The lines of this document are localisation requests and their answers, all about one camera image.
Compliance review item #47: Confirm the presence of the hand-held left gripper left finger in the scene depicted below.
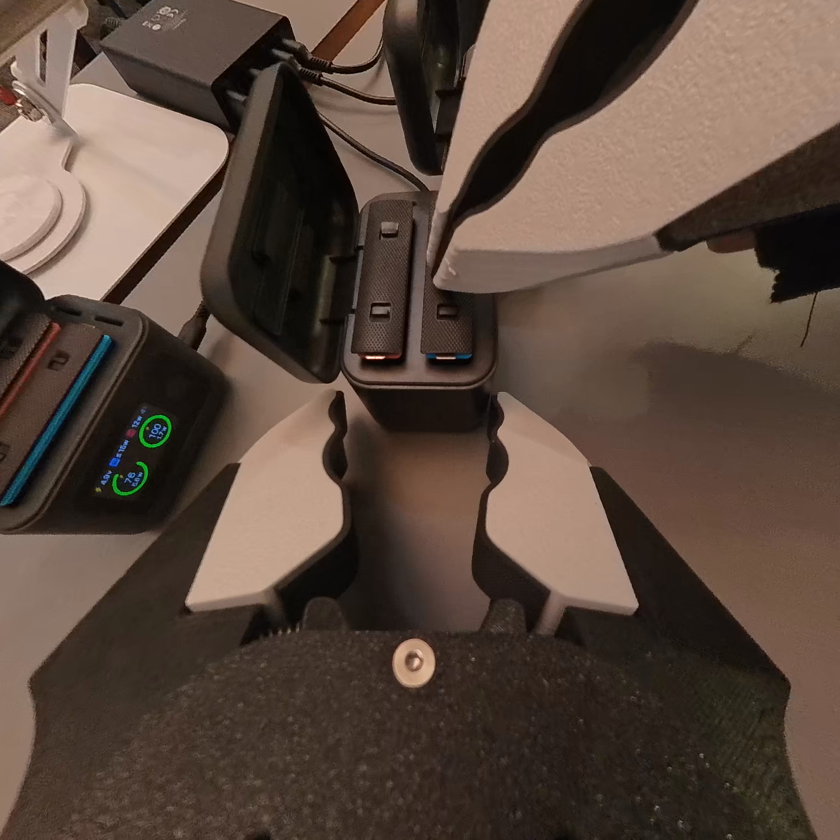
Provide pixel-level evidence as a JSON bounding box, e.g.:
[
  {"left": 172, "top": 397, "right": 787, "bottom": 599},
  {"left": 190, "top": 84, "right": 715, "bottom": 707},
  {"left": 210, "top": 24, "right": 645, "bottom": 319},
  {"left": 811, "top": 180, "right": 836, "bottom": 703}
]
[{"left": 185, "top": 390, "right": 361, "bottom": 626}]

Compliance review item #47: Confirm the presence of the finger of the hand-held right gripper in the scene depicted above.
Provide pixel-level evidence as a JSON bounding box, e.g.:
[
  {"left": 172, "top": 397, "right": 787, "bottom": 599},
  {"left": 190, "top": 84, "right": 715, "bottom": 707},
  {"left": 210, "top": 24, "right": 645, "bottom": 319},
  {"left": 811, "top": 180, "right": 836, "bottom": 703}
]
[
  {"left": 433, "top": 0, "right": 585, "bottom": 217},
  {"left": 430, "top": 0, "right": 840, "bottom": 294}
]

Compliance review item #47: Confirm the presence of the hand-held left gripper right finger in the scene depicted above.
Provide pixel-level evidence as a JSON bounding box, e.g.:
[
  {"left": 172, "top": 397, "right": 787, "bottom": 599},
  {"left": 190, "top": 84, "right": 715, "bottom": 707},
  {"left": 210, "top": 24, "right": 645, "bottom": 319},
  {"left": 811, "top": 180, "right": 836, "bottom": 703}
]
[{"left": 471, "top": 391, "right": 640, "bottom": 634}]

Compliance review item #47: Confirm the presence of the black battery charging case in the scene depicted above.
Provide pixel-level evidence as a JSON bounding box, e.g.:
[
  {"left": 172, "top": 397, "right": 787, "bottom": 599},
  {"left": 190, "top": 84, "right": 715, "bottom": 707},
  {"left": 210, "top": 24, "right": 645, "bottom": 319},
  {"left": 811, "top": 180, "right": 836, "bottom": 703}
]
[
  {"left": 0, "top": 262, "right": 228, "bottom": 536},
  {"left": 382, "top": 0, "right": 490, "bottom": 177},
  {"left": 200, "top": 62, "right": 497, "bottom": 433}
]

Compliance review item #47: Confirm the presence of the black battery red edge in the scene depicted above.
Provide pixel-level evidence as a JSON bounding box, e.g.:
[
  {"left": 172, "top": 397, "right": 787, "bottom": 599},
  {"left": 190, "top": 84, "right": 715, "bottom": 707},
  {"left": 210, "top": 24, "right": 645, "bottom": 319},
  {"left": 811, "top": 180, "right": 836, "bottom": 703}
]
[
  {"left": 0, "top": 314, "right": 61, "bottom": 421},
  {"left": 351, "top": 200, "right": 417, "bottom": 363}
]

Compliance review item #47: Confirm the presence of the black multiport charger hub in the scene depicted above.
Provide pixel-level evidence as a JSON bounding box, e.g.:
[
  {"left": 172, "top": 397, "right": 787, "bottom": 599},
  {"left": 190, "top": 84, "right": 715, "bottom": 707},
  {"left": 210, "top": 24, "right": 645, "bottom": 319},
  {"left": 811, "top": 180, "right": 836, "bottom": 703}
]
[{"left": 98, "top": 0, "right": 298, "bottom": 129}]

